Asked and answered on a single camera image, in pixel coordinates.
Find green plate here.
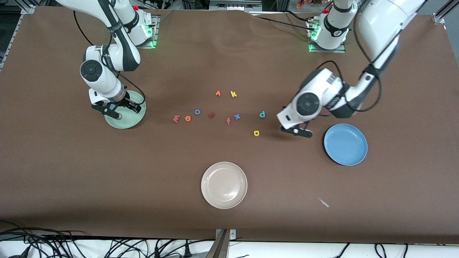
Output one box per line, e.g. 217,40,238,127
104,90,147,129

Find blue plate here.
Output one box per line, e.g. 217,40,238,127
323,123,368,166

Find brown table cover sheet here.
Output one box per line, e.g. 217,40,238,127
0,6,459,244

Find beige plate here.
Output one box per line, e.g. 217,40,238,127
201,162,248,210

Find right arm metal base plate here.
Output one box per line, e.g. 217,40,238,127
119,14,159,49

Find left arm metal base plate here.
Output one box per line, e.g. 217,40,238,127
308,20,346,53

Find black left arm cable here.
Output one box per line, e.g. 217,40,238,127
316,11,383,112

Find black base power cable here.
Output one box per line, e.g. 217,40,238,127
251,14,313,31

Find aluminium frame rail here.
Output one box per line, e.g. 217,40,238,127
432,0,459,25
0,4,36,68

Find silver mount bracket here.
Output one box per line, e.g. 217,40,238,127
206,229,237,258

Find silver frame crossbar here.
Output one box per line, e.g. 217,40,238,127
209,0,263,11

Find tangled black floor cables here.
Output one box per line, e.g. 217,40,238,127
104,238,216,258
332,243,409,258
0,220,86,258

